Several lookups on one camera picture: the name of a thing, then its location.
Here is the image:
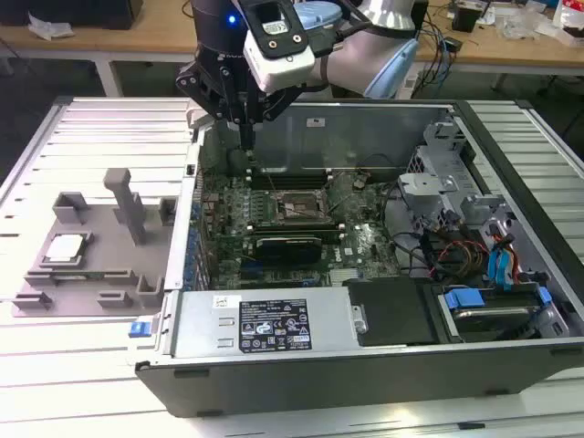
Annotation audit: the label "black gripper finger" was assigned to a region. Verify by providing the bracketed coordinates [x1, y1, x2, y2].
[247, 86, 303, 151]
[175, 59, 248, 151]

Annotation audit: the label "small black cube device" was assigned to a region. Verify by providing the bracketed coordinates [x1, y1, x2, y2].
[450, 3, 481, 34]

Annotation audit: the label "wooden desk white frame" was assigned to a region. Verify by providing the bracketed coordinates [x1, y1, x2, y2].
[0, 0, 584, 99]

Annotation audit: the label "black graphics card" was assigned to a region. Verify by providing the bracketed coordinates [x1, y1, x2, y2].
[253, 235, 323, 265]

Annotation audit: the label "blue data cable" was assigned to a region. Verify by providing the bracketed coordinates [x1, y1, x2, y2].
[486, 235, 516, 293]

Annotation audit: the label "black silver PC case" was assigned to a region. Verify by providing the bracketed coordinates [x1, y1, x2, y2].
[134, 98, 584, 419]

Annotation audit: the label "grey metal drive cage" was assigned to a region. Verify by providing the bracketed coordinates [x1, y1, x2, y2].
[395, 119, 526, 238]

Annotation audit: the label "grey plastic parts rack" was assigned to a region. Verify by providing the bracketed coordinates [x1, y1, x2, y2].
[9, 167, 180, 318]

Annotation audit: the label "red data cable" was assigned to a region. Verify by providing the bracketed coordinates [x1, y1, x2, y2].
[491, 232, 521, 287]

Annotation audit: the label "silver power supply unit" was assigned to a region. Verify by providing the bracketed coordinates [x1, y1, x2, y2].
[171, 287, 361, 357]

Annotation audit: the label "green motherboard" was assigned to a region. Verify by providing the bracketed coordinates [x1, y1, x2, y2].
[198, 171, 402, 291]

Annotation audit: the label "silver chipset heatsink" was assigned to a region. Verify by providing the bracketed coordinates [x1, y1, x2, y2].
[328, 267, 362, 283]

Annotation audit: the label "CPU socket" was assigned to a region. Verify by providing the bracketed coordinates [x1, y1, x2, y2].
[273, 189, 330, 224]

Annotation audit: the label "red yellow power wires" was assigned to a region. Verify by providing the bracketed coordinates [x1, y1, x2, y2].
[435, 240, 487, 275]

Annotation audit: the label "white crumpled paper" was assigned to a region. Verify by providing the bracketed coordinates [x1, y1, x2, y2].
[26, 11, 75, 41]

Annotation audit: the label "white wrist camera black face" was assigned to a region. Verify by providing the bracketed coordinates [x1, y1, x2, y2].
[243, 0, 317, 94]

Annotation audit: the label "black plastic bay cover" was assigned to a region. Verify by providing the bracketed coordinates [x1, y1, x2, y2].
[341, 277, 442, 348]

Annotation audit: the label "black cable bundle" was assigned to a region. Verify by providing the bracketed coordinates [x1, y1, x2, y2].
[381, 182, 442, 280]

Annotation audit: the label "white red plastic bag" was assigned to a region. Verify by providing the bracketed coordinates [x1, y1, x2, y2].
[552, 0, 584, 47]

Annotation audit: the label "large black box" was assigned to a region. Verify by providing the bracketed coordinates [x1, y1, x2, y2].
[0, 0, 143, 28]

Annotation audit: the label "silver CPU green edge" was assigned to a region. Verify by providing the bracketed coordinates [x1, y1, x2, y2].
[39, 233, 88, 266]

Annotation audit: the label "hard disk in blue carrier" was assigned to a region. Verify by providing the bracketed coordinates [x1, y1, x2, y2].
[437, 287, 556, 343]

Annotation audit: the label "clear plastic bags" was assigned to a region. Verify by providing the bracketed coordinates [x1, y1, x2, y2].
[496, 6, 554, 41]

